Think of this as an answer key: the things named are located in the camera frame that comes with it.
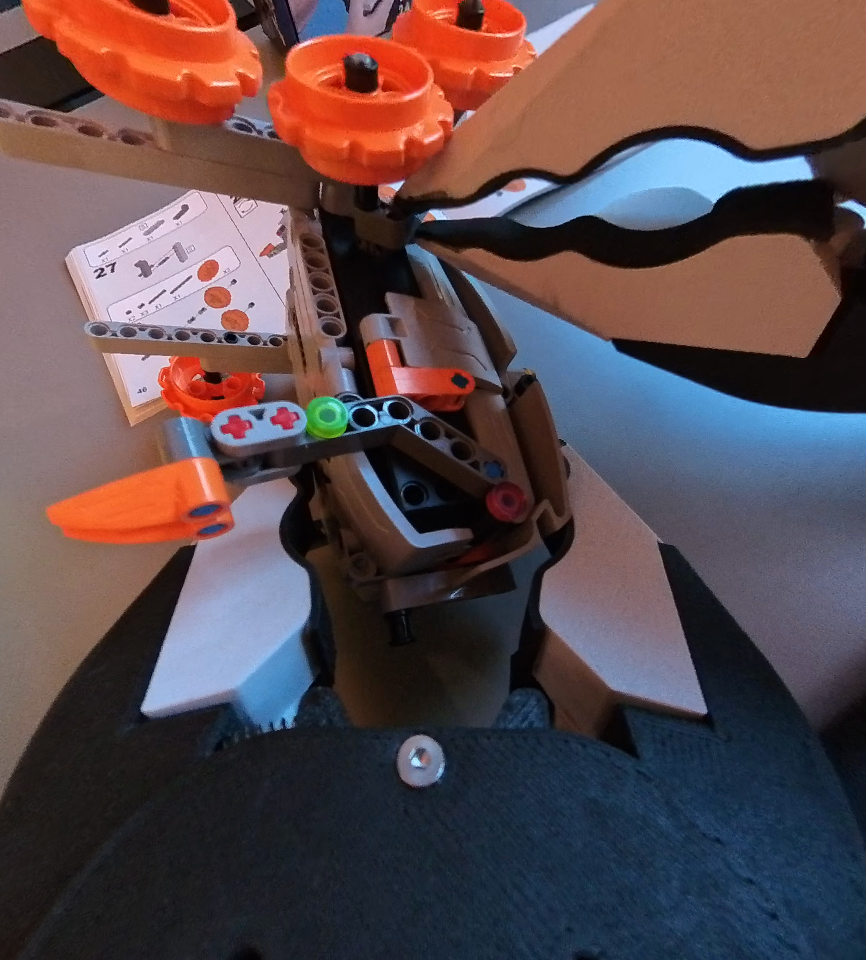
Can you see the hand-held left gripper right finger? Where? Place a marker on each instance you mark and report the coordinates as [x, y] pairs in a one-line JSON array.
[[620, 615]]

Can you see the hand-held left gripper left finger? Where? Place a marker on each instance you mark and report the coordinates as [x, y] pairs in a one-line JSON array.
[[238, 615]]

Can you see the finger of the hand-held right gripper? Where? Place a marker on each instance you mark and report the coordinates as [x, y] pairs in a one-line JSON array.
[[665, 67], [703, 292]]

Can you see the grey orange brick robot model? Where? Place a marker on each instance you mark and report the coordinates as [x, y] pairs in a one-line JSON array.
[[433, 352]]

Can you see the open white instruction booklet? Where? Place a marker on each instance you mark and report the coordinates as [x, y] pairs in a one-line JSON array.
[[178, 300]]

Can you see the blue toy kit box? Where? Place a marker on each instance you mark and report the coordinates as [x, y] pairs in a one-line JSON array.
[[287, 19]]

